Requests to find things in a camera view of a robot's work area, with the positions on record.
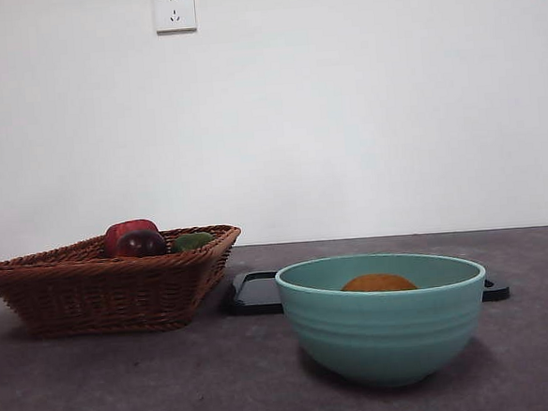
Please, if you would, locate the white wall power socket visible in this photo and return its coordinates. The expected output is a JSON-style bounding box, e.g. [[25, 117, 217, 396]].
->
[[153, 0, 198, 35]]

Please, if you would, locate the brown wicker basket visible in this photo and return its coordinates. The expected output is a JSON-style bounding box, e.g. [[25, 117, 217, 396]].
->
[[0, 223, 249, 343]]

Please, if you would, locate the dark blue rectangular tray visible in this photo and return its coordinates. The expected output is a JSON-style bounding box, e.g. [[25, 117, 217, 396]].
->
[[219, 253, 512, 321]]

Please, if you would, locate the green fruit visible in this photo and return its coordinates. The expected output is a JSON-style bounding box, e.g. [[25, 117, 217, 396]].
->
[[170, 231, 216, 254]]

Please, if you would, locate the teal ribbed bowl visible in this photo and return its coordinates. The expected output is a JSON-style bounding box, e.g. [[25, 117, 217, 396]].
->
[[273, 245, 495, 396]]

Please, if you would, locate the brown fuzzy kiwi fruit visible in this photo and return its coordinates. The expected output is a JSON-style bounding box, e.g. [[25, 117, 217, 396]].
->
[[339, 271, 418, 296]]

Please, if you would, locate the dark purple round fruit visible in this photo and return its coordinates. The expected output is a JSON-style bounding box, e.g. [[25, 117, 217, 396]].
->
[[115, 228, 168, 260]]

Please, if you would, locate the red apple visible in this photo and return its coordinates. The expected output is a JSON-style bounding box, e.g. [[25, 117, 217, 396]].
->
[[103, 218, 161, 258]]

